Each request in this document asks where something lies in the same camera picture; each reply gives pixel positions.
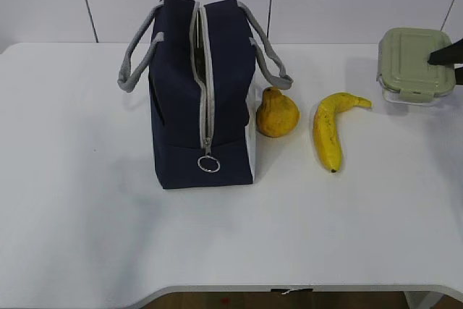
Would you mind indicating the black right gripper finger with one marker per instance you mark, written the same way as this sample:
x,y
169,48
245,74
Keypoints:
x,y
452,54

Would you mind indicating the green lidded glass container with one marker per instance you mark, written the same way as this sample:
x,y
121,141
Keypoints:
x,y
403,69

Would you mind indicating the yellow banana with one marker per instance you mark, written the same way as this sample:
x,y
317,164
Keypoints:
x,y
325,134

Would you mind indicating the yellow pear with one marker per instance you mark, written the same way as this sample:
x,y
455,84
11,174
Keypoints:
x,y
277,114

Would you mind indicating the navy blue lunch bag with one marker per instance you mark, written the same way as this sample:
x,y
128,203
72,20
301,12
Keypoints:
x,y
200,61

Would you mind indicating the white table leg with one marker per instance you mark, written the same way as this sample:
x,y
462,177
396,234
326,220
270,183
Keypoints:
x,y
422,299

